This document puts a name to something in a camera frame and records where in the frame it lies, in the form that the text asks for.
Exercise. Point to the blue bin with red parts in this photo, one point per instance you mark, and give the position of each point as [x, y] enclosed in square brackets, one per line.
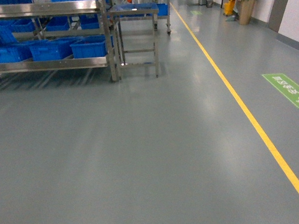
[90, 47]

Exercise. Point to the steel shelf rack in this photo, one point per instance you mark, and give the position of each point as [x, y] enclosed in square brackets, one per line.
[54, 20]

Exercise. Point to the steel side table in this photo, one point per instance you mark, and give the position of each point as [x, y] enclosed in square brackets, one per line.
[135, 36]

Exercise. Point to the blue plastic bin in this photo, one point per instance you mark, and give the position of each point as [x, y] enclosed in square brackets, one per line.
[18, 52]
[53, 50]

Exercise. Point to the grey trash bin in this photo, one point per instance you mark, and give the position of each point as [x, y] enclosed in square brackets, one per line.
[209, 3]

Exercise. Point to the yellow mop bucket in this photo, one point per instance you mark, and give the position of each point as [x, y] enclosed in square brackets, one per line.
[228, 7]

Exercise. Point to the potted plant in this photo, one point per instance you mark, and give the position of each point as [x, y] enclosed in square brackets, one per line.
[245, 12]

